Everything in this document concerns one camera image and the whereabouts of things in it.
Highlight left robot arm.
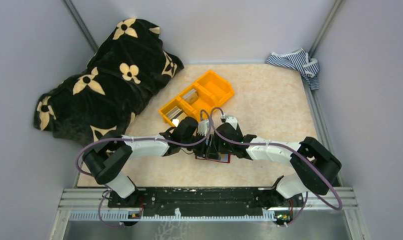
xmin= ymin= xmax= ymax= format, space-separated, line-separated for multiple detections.
xmin=82 ymin=117 xmax=211 ymax=207

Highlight aluminium frame rail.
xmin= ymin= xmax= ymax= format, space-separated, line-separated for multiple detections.
xmin=56 ymin=187 xmax=358 ymax=225

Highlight yellow plastic bin middle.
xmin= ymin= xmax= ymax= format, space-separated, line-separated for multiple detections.
xmin=177 ymin=85 xmax=218 ymax=121

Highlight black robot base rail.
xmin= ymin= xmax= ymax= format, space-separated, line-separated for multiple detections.
xmin=107 ymin=187 xmax=303 ymax=217

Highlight red leather card holder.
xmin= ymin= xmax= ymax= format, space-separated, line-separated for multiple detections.
xmin=195 ymin=154 xmax=231 ymax=164

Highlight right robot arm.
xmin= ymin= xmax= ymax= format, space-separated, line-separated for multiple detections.
xmin=214 ymin=116 xmax=342 ymax=206

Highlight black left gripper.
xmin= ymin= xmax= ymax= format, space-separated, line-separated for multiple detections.
xmin=181 ymin=131 xmax=221 ymax=160

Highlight yellow plastic bin right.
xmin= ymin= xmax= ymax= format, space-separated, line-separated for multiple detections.
xmin=195 ymin=70 xmax=235 ymax=107

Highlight cards in bin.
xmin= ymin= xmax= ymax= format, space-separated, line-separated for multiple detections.
xmin=181 ymin=89 xmax=199 ymax=105
xmin=166 ymin=106 xmax=184 ymax=121

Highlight yellow plastic bin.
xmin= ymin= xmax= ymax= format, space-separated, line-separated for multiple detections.
xmin=195 ymin=70 xmax=235 ymax=107
xmin=177 ymin=85 xmax=218 ymax=121
xmin=158 ymin=96 xmax=188 ymax=127

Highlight cards in left bin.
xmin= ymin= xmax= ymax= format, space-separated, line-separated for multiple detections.
xmin=166 ymin=106 xmax=184 ymax=121

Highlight cards in middle bin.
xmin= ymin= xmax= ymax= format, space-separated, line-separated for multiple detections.
xmin=181 ymin=89 xmax=199 ymax=105

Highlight blue white striped cloth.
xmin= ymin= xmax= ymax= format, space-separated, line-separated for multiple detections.
xmin=265 ymin=48 xmax=320 ymax=91

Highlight yellow plastic bin left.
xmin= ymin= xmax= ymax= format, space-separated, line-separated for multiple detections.
xmin=158 ymin=96 xmax=188 ymax=127

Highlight black floral blanket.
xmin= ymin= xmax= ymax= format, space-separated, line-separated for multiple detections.
xmin=32 ymin=18 xmax=184 ymax=146

